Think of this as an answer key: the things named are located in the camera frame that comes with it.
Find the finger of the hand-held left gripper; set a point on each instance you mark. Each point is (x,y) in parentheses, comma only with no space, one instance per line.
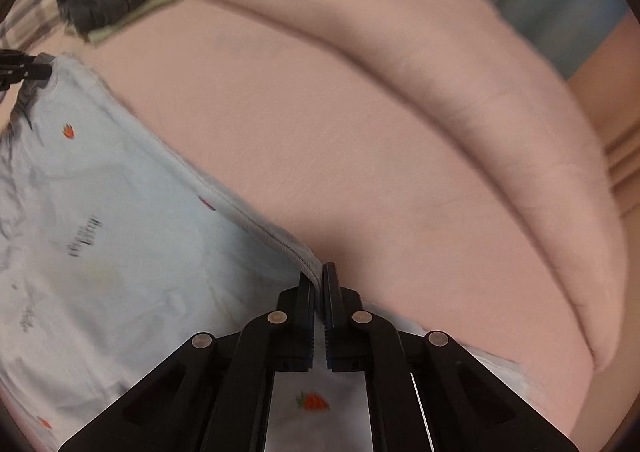
(30,70)

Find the pink bed sheet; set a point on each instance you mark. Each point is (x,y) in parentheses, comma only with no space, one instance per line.
(310,141)

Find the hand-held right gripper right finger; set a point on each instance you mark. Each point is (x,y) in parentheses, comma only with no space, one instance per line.
(331,327)

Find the light blue printed pants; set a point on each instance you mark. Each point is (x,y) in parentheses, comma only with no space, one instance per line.
(125,232)

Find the pale green folded cloth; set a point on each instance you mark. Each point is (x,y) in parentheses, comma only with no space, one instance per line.
(145,6)

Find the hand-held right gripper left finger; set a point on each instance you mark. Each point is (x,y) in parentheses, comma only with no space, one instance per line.
(305,332)

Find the pink duvet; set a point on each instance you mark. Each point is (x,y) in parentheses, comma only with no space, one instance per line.
(450,81)

